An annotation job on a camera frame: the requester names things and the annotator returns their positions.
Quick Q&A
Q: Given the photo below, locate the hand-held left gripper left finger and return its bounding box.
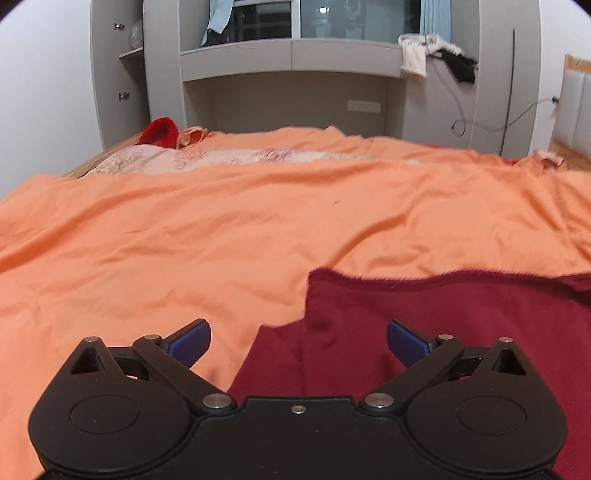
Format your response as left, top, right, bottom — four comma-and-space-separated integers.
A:
69, 318, 236, 415

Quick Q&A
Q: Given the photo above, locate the dark red sweater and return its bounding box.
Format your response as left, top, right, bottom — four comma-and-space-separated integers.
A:
228, 268, 591, 480

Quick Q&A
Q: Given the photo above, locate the grey built-in wardrobe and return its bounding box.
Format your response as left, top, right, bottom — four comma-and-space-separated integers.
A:
90, 0, 544, 160

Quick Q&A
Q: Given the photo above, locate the thin cable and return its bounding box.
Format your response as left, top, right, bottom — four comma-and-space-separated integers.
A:
428, 55, 560, 137

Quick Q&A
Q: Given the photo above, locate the white garment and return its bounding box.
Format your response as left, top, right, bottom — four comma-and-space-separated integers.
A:
398, 33, 462, 79

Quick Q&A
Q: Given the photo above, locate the grey wardrobe door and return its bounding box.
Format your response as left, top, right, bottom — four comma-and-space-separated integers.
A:
90, 0, 128, 156

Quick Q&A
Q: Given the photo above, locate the grey padded wooden headboard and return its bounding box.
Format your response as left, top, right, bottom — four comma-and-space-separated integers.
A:
549, 53, 591, 169

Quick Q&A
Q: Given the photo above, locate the black garment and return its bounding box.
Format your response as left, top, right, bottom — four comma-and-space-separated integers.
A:
436, 48, 479, 85

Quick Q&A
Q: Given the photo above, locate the floral bed sheet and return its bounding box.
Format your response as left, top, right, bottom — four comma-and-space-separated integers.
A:
81, 144, 416, 179

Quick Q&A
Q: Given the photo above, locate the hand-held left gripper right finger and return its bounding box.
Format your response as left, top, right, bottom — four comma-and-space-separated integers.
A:
360, 320, 532, 414

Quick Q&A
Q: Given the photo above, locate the bright red cloth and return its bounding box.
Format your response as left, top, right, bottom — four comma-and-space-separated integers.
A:
140, 117, 179, 150

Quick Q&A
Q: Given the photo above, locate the wooden bed frame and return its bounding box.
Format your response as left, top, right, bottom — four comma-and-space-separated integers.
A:
62, 134, 145, 179

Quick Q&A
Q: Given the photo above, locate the window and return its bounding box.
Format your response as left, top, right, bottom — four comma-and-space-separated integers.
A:
231, 0, 424, 40

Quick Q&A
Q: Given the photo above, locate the light blue curtain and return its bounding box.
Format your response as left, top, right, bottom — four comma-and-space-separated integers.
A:
207, 0, 234, 34
419, 0, 451, 37

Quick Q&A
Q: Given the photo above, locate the orange duvet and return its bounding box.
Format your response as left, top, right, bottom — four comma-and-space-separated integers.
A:
0, 126, 591, 480

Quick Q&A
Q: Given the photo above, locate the orange ruffled cloth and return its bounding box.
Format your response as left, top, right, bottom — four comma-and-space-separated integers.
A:
178, 127, 211, 149

